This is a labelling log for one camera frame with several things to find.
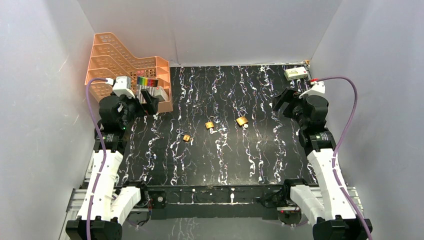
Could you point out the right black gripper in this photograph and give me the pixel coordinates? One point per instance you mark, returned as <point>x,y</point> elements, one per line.
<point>288,95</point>

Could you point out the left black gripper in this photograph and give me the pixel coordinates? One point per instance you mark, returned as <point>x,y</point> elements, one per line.
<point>139,103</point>

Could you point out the large brass padlock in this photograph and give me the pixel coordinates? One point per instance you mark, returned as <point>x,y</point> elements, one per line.
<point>242,121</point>

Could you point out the medium brass padlock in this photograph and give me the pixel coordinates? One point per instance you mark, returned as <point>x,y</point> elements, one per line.
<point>211,124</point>

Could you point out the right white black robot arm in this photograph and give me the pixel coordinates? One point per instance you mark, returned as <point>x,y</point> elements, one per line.
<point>335,216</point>

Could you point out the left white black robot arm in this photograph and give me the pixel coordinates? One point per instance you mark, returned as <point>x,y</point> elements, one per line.
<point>104,208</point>

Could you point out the small grey white box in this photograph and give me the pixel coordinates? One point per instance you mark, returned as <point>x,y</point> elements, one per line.
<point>160,94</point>

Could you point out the white green box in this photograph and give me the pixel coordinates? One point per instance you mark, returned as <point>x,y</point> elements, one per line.
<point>296,73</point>

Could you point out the set of coloured markers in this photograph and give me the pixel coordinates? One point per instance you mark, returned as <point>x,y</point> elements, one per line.
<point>147,82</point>

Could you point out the small brass padlock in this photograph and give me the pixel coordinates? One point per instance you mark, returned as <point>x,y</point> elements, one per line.
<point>186,137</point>

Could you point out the orange plastic file organizer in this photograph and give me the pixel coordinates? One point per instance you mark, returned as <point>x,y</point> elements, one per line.
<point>109,58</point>

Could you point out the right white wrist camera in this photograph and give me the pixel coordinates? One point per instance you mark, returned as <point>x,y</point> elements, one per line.
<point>317,89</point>

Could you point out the black aluminium base frame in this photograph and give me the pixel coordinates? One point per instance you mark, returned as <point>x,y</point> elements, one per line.
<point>269,202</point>

